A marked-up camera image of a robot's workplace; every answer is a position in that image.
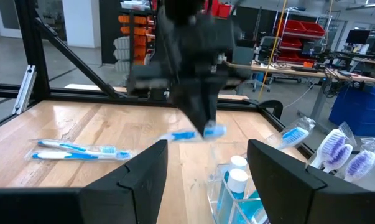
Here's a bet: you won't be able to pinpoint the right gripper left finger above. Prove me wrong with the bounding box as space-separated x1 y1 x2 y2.
0 139 169 224

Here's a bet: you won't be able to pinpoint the blue bin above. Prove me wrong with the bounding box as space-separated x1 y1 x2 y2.
328 84 375 138

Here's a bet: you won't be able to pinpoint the shelf with orange bins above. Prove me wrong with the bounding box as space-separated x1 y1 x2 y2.
114 0 163 74

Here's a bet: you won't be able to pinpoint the blue mouthwash bottle white cap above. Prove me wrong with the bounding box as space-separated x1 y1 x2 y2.
223 154 249 184
233 189 271 224
216 168 250 224

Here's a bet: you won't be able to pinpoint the rack with red bins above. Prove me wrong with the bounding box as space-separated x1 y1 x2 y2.
274 7 333 65

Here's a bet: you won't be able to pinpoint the black aluminium table frame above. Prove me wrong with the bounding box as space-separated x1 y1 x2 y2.
0 0 315 158

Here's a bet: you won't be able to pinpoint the dark computer monitor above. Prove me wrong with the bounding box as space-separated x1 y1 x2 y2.
345 29 371 46

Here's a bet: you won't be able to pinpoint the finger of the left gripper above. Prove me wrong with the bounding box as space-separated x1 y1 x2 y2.
207 82 221 124
177 82 208 137

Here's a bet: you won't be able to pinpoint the black cable hook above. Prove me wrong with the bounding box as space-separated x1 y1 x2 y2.
244 98 284 121

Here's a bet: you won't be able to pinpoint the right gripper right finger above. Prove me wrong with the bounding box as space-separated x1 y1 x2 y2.
248 139 375 224

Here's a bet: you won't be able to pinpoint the red storage boxes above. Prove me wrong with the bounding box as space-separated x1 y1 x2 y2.
205 0 231 18

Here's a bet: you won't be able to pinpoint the silver aluminium bracket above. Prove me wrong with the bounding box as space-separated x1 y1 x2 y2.
12 64 38 116

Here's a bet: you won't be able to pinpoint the wooden workbench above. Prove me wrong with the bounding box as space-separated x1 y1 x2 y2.
226 60 375 125

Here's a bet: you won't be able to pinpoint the yellow hanging cable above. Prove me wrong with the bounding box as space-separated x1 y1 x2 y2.
257 0 288 101

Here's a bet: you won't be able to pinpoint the blue toothbrush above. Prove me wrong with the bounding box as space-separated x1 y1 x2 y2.
34 138 118 156
25 149 135 162
157 124 228 143
266 116 315 152

